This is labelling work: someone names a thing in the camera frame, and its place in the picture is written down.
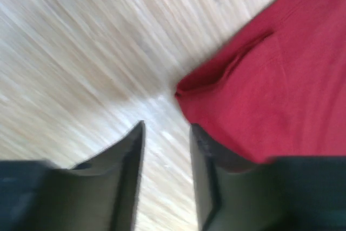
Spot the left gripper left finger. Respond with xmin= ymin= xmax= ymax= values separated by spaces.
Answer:
xmin=1 ymin=121 xmax=145 ymax=231

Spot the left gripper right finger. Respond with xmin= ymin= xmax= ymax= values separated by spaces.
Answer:
xmin=190 ymin=124 xmax=345 ymax=230

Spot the dark red t shirt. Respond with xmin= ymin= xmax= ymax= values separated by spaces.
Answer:
xmin=175 ymin=0 xmax=345 ymax=162

